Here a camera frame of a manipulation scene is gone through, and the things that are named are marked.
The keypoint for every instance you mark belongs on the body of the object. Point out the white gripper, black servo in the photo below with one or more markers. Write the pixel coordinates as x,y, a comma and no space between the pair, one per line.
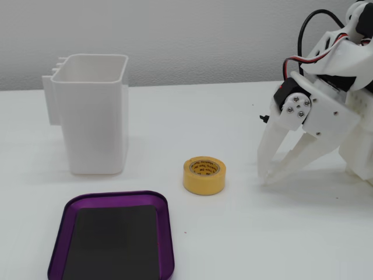
327,116

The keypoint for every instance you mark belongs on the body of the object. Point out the yellow masking tape roll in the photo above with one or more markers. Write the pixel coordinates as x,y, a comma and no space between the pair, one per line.
204,185

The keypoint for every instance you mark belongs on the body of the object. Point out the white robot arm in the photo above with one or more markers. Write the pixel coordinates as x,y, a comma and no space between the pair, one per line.
344,58

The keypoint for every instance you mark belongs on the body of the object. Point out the white plastic box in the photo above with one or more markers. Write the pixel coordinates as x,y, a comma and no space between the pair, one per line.
93,131

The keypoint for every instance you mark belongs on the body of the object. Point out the purple metal tray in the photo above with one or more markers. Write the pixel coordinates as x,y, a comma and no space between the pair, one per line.
59,233

